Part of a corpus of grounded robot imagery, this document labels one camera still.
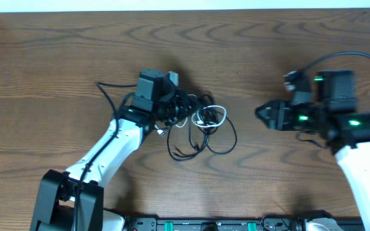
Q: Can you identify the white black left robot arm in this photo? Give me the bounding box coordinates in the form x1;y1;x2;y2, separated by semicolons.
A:
30;69;201;230

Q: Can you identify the black usb cable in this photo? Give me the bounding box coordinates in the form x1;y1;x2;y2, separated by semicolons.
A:
166;93;238;162

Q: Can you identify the white usb cable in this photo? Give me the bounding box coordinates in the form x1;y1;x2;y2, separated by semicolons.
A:
154;94;227;137

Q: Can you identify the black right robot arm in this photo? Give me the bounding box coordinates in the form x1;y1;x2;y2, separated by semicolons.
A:
255;70;370;230

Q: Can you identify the black left camera cable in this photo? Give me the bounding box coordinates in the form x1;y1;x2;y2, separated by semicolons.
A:
72;81;138;231

